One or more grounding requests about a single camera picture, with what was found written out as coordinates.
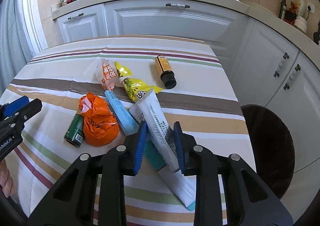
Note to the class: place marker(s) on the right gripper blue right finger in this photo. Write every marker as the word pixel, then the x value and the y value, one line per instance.
pixel 179 143

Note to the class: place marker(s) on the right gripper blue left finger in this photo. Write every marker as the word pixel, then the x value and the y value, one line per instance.
pixel 138 147

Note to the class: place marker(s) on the orange plastic bag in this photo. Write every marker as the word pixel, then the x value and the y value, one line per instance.
pixel 100 124

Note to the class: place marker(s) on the green spray bottle yellow label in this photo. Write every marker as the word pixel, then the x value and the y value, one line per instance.
pixel 75 135

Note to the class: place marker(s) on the black trash bin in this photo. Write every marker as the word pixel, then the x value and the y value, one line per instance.
pixel 273 148

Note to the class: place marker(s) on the person left hand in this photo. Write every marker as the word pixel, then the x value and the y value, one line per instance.
pixel 6 180

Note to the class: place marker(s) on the light blue narrow box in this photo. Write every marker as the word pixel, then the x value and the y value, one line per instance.
pixel 127 123

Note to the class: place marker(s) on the teal capped white tube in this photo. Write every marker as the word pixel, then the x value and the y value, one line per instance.
pixel 183 187

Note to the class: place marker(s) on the striped tablecloth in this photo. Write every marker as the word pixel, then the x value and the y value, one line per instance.
pixel 60 184

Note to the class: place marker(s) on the yellow snack wrapper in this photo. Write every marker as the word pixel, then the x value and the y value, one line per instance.
pixel 135 88

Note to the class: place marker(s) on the amber bottle black cap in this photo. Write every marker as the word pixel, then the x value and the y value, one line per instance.
pixel 166 73

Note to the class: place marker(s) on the orange white snack wrapper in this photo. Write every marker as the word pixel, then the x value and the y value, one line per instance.
pixel 106 74

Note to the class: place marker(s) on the white cabinet run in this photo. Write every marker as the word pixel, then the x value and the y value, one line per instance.
pixel 268 62

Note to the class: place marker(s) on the white lidded jar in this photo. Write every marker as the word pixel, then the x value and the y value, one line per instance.
pixel 301 24

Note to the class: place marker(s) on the dark olive oil bottle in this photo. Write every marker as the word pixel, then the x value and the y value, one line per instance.
pixel 282 9

